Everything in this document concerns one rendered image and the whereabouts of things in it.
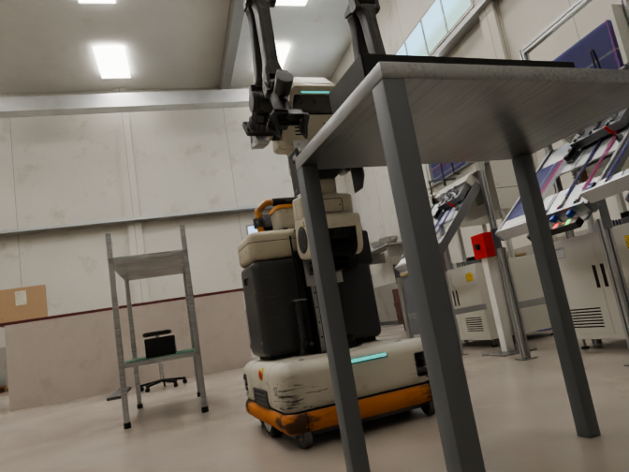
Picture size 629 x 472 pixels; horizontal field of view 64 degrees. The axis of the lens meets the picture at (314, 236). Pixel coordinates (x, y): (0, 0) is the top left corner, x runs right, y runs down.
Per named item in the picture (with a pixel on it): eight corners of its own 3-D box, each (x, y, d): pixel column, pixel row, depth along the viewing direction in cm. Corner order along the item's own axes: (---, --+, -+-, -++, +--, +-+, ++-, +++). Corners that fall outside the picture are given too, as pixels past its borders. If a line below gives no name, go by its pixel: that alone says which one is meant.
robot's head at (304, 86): (276, 111, 209) (279, 75, 201) (323, 111, 216) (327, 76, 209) (287, 123, 197) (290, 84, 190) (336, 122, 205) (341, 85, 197)
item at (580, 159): (626, 154, 239) (619, 147, 239) (533, 193, 301) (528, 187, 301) (652, 109, 249) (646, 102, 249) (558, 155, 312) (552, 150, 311)
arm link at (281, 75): (285, 88, 175) (261, 88, 172) (291, 59, 167) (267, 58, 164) (294, 110, 169) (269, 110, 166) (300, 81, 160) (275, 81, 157)
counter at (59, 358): (255, 365, 587) (243, 287, 601) (2, 412, 517) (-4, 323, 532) (246, 361, 667) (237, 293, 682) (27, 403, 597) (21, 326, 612)
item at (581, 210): (592, 213, 227) (581, 202, 226) (504, 241, 289) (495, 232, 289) (594, 211, 227) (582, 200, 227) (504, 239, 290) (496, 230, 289)
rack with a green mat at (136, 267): (123, 429, 272) (104, 232, 290) (137, 408, 358) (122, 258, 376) (209, 411, 285) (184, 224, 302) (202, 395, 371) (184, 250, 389)
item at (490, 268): (504, 357, 305) (476, 232, 317) (482, 356, 327) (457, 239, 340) (536, 349, 311) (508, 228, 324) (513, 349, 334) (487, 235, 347)
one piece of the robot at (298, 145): (289, 200, 194) (281, 147, 197) (353, 195, 203) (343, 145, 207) (302, 188, 179) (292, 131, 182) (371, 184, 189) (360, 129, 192)
